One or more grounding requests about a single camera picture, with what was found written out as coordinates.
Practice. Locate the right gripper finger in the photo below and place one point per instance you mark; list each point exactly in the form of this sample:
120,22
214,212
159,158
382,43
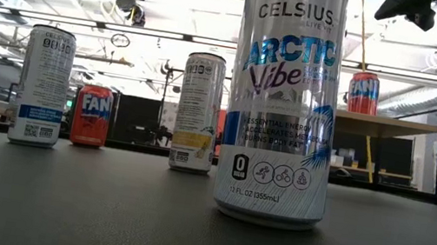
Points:
397,6

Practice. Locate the red Fanta can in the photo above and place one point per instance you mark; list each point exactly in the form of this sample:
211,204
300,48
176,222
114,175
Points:
363,97
91,120

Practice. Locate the Celsius Tropical Vibe can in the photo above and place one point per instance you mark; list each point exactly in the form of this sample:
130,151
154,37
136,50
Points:
198,110

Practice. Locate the Celsius Arctic Vibe can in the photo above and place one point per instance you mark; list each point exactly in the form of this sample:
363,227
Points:
276,149

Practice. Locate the long ceiling light strip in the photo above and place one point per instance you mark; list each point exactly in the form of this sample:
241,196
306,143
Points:
145,31

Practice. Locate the black partition panel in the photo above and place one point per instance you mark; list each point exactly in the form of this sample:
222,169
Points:
136,114

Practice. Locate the white floral cloth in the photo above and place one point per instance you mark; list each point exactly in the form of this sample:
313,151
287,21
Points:
167,119

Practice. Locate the white Celsius can blue band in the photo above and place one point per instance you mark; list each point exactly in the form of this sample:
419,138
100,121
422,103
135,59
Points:
43,86

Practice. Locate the orange cloth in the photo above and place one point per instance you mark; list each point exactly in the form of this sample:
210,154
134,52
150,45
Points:
219,131

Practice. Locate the white boxes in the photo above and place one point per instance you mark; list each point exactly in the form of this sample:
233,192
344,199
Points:
338,160

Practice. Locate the wooden shelf black frame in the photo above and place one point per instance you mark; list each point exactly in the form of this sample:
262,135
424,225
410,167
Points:
385,128

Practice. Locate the black table frame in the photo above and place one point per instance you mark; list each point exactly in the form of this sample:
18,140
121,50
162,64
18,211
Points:
135,147

